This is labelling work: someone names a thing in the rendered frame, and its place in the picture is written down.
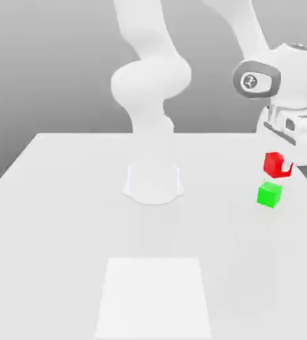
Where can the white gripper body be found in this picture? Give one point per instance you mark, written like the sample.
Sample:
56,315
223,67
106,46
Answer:
306,148

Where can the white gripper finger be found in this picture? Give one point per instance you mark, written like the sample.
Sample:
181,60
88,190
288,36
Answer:
287,164

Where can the small red cube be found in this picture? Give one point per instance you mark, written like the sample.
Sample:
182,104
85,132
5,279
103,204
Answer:
271,164

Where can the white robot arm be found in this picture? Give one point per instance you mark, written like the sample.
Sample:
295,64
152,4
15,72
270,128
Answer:
148,79

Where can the small green cube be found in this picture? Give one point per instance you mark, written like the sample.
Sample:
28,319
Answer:
269,195

